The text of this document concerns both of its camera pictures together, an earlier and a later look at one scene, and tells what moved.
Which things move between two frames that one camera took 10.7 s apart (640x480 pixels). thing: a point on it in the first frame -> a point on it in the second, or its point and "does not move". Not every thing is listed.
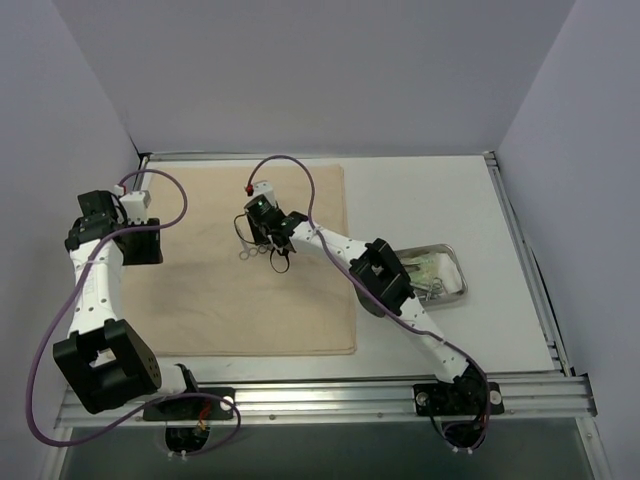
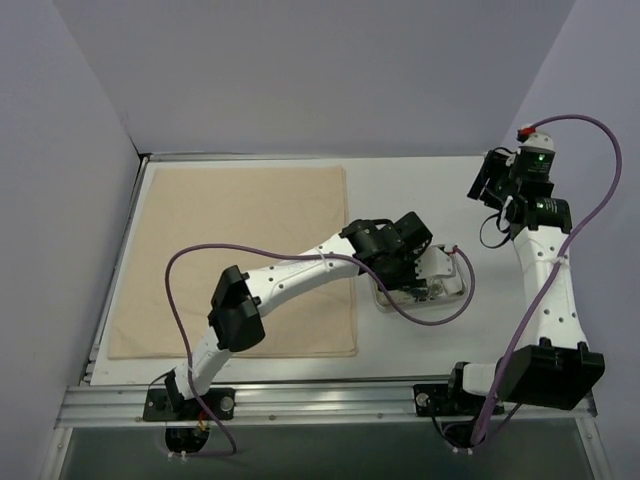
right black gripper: x=270 y=236 -> x=486 y=175
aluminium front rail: x=559 y=401 does not move
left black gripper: x=142 y=242 -> x=405 y=273
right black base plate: x=457 y=399 does not move
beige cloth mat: x=218 y=290 does not move
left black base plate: x=194 y=408 does not move
